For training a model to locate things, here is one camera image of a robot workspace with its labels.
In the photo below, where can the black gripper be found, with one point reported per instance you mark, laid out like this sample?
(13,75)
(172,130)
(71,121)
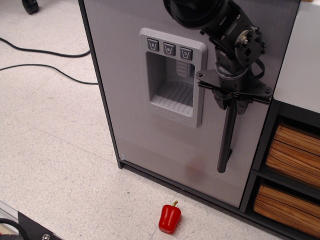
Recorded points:
(221,81)

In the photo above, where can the black fridge door handle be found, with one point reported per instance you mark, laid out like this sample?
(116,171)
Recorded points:
(226,140)

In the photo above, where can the grey toy fridge door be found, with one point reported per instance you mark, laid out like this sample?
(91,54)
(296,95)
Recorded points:
(182,155)

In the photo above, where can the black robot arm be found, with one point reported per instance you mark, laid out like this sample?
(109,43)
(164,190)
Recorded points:
(238,43)

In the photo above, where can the dark grey fridge cabinet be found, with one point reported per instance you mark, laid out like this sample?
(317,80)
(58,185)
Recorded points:
(260,174)

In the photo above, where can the white counter top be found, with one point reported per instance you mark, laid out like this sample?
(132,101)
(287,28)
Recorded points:
(299,79)

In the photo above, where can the grey ice water dispenser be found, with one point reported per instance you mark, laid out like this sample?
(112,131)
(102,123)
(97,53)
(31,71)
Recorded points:
(170,65)

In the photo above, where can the red bell pepper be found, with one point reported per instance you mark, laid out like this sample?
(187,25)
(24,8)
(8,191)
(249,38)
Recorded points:
(169,218)

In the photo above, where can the black caster wheel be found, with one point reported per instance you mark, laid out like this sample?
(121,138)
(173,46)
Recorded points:
(30,6)

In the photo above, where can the black base plate with screw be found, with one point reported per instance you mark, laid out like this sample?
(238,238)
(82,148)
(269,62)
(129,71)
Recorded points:
(34,230)

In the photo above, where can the aluminium rail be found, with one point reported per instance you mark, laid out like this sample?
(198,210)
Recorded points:
(7,212)

